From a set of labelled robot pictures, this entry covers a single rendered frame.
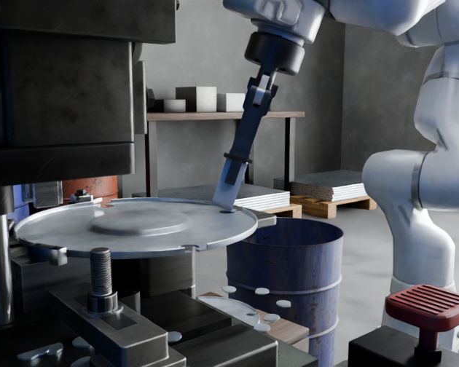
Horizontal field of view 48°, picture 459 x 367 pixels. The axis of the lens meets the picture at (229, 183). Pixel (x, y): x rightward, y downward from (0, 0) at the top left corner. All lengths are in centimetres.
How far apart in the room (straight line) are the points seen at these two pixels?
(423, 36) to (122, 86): 72
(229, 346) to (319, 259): 123
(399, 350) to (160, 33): 38
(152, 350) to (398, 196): 70
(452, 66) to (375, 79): 479
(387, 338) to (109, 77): 37
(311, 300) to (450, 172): 88
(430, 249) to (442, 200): 9
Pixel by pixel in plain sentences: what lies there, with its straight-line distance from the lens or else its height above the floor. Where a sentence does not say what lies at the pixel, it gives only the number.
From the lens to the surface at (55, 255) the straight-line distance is 52.
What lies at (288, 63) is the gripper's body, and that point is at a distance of 68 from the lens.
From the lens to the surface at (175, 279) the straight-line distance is 64.
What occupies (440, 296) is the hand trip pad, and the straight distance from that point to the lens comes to 50.
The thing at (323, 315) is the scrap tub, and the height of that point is 23.
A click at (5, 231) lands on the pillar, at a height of 82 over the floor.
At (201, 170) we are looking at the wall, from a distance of 480.
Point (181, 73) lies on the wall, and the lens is 465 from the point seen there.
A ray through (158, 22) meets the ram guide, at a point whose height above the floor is 101.
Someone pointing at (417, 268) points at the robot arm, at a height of 62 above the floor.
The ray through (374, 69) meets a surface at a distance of 591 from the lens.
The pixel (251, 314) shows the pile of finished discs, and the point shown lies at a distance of 143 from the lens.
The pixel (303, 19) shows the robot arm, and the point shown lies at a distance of 68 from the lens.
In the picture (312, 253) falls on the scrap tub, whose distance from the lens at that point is 170.
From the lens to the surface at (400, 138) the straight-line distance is 570.
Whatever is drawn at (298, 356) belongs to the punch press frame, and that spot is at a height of 65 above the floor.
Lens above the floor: 93
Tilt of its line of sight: 9 degrees down
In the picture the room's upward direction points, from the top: straight up
